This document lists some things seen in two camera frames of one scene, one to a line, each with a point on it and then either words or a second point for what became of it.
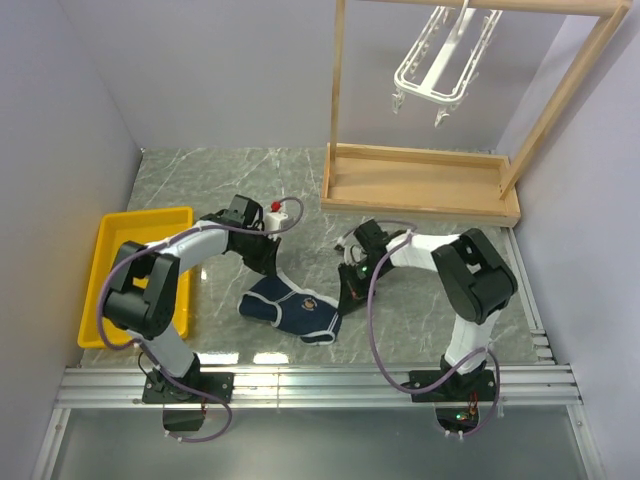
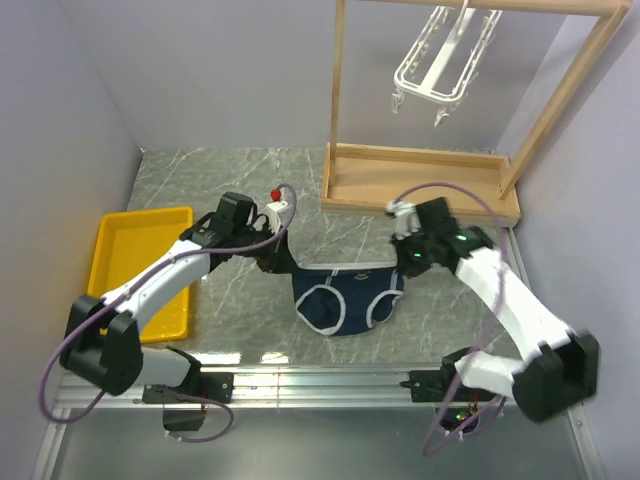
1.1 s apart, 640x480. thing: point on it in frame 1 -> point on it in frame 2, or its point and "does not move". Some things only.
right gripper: (353, 293) -> (405, 267)
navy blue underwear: (296, 311) -> (346, 299)
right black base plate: (474, 386) does not move
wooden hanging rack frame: (452, 186) does not move
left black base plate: (159, 389) does not move
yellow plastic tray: (115, 229) does not move
